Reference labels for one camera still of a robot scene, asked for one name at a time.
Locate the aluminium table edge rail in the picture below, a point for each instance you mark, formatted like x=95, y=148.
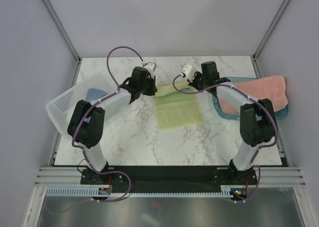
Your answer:
x=269, y=177

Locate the left aluminium frame post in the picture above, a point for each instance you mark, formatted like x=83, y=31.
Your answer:
x=57, y=22

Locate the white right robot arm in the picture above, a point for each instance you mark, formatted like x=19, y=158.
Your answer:
x=257, y=117

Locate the yellow towel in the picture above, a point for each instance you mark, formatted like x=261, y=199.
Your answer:
x=174, y=109

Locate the pink towel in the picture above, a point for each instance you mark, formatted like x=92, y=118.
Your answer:
x=235, y=96

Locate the white perforated plastic basket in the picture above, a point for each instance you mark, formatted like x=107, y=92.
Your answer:
x=61, y=108

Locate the white slotted cable duct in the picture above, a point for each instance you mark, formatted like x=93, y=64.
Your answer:
x=100, y=192

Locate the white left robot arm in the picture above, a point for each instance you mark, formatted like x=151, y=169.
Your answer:
x=87, y=121

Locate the blue towel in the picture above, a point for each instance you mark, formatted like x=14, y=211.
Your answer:
x=94, y=94

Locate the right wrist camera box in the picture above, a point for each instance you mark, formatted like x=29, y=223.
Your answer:
x=188, y=72

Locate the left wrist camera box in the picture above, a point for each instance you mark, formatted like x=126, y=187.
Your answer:
x=150, y=66

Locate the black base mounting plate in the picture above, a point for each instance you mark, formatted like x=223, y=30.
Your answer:
x=168, y=178

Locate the teal translucent plastic tub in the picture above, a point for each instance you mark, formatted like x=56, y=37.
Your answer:
x=272, y=88

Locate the aluminium frame post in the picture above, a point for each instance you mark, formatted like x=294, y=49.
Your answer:
x=57, y=22
x=276, y=19

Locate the right aluminium frame post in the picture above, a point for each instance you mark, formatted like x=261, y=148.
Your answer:
x=276, y=19

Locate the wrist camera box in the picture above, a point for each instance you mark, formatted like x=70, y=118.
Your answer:
x=150, y=66
x=188, y=72

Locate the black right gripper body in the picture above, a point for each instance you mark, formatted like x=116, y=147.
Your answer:
x=201, y=79

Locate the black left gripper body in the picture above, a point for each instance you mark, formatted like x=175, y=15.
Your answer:
x=141, y=85

